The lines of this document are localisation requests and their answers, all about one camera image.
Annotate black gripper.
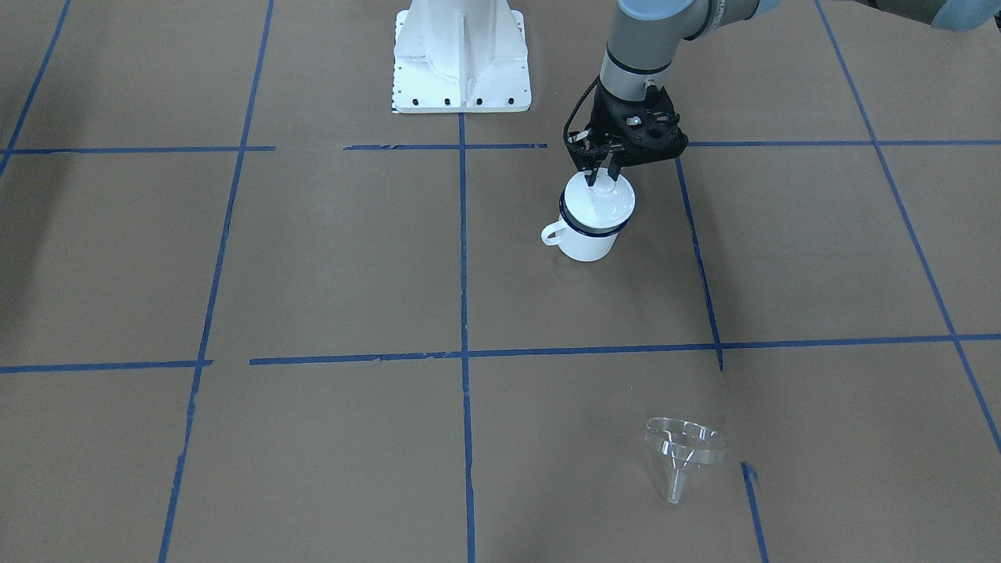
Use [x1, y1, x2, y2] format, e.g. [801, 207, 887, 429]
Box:
[569, 89, 626, 188]

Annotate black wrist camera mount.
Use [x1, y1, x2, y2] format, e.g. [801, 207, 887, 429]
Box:
[614, 84, 689, 167]

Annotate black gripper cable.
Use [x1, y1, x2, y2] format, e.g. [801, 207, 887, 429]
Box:
[562, 77, 603, 149]

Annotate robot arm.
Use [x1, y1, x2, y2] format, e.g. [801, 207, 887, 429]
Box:
[562, 1, 777, 185]

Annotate white enamel mug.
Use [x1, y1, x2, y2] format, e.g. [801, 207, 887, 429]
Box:
[540, 188, 636, 261]

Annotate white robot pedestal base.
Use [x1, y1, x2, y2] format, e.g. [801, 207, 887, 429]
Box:
[391, 1, 533, 114]

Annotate white mug lid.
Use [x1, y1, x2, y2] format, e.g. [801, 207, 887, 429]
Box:
[560, 167, 636, 238]

